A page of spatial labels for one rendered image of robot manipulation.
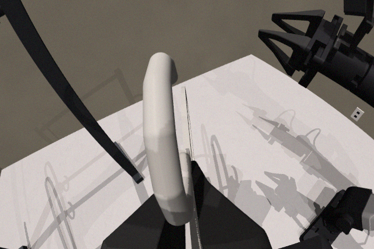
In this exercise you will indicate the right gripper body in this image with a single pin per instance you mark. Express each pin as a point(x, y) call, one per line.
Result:
point(337, 56)

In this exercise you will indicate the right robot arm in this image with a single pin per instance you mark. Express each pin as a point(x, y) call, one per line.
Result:
point(356, 205)

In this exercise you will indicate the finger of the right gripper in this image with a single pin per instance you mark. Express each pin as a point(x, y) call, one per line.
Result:
point(297, 42)
point(314, 17)

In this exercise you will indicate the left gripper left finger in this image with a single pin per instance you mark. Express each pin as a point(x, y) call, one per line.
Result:
point(146, 228)

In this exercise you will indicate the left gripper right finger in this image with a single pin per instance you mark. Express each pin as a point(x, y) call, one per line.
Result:
point(222, 224)

